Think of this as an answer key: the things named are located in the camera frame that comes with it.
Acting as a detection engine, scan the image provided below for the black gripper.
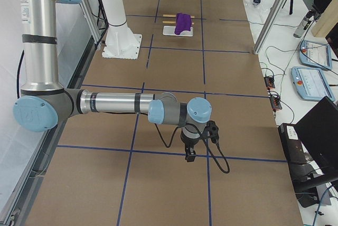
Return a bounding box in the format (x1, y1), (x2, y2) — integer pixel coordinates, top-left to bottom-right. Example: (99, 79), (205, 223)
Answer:
(180, 130), (201, 163)

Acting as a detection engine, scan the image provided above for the purple towel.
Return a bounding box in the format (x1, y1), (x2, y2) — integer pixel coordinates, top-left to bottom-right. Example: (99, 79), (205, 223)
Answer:
(174, 13), (192, 35)

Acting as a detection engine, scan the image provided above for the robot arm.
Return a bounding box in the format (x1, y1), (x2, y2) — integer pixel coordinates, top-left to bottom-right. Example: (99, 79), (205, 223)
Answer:
(13, 0), (212, 162)

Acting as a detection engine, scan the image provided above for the white towel rack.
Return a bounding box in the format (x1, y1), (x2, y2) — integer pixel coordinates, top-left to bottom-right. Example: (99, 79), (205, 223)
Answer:
(162, 13), (195, 37)

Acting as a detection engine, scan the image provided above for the black desktop box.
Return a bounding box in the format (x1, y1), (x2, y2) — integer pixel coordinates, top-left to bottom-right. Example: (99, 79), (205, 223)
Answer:
(278, 123), (313, 165)

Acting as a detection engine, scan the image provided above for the orange black power strip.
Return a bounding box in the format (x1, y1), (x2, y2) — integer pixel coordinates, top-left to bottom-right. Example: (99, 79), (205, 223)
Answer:
(264, 76), (282, 112)

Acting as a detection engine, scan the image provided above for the black monitor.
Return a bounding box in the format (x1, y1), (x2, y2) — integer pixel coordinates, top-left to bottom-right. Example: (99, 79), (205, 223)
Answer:
(294, 96), (337, 193)

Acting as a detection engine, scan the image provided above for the blue teach pendant near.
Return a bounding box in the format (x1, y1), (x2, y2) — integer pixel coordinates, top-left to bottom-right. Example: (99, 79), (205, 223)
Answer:
(291, 67), (335, 101)

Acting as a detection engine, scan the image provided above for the blue teach pendant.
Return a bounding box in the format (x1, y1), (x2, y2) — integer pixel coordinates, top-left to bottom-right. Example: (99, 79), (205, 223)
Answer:
(291, 67), (335, 101)
(299, 40), (332, 70)

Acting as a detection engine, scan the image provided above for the blue teach pendant far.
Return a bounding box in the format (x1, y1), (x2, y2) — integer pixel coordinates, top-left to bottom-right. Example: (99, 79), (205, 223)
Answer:
(299, 40), (332, 70)

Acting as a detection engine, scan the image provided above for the grey water bottle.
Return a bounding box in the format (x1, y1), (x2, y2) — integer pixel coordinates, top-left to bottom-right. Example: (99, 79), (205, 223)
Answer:
(293, 9), (316, 39)

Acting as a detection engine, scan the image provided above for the black small tripod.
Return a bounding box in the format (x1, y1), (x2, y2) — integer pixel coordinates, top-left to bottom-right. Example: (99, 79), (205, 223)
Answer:
(282, 0), (294, 15)

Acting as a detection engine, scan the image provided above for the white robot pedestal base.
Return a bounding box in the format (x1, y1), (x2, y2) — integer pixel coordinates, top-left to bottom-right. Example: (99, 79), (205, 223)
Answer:
(102, 0), (142, 60)

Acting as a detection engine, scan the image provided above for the aluminium frame post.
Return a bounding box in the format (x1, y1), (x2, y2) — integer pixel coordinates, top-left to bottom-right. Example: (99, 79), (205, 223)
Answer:
(253, 0), (285, 54)

